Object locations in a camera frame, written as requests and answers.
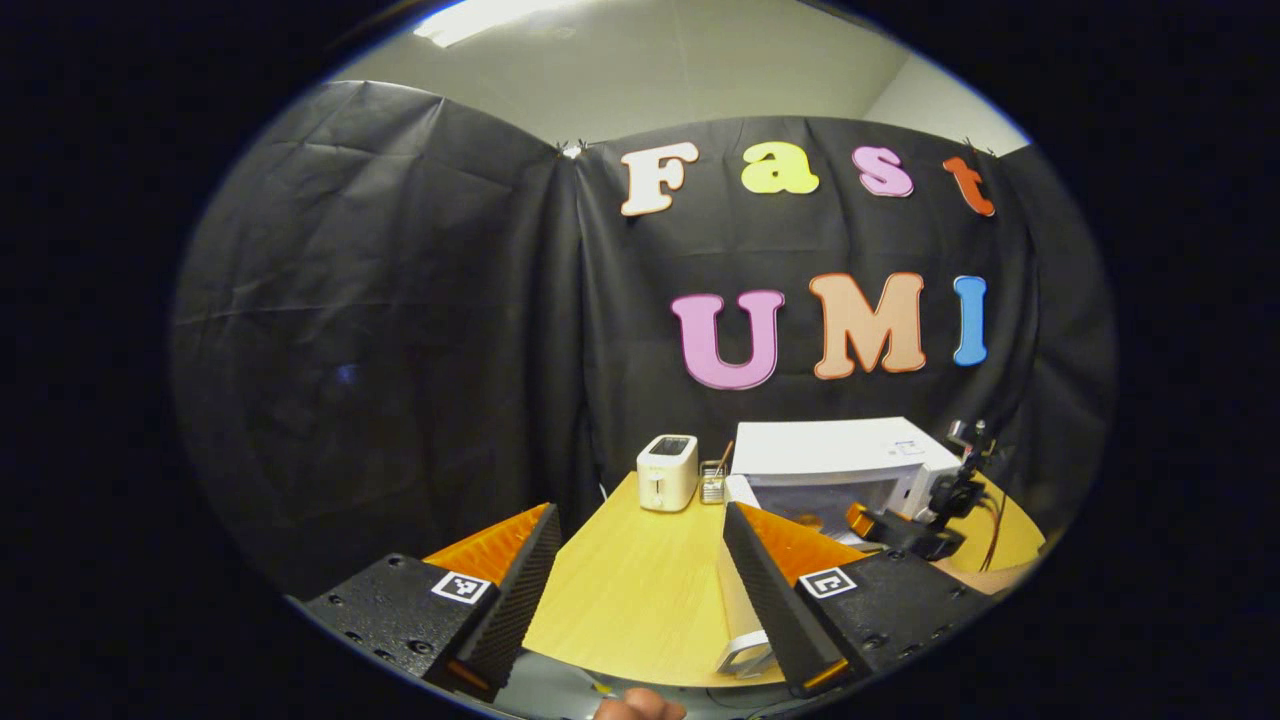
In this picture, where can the black backdrop cloth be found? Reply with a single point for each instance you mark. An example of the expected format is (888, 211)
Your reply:
(380, 350)

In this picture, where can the white microwave oven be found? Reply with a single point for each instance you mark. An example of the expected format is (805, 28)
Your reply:
(830, 450)

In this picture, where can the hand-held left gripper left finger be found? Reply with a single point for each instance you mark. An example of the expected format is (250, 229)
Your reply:
(515, 610)

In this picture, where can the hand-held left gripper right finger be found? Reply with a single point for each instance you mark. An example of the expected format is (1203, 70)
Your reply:
(770, 610)

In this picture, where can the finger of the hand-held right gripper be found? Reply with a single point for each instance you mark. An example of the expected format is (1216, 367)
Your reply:
(910, 535)

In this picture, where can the ceiling light panel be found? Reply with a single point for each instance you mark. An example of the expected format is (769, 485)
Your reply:
(480, 18)

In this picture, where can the white toaster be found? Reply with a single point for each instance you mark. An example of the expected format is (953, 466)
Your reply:
(666, 475)

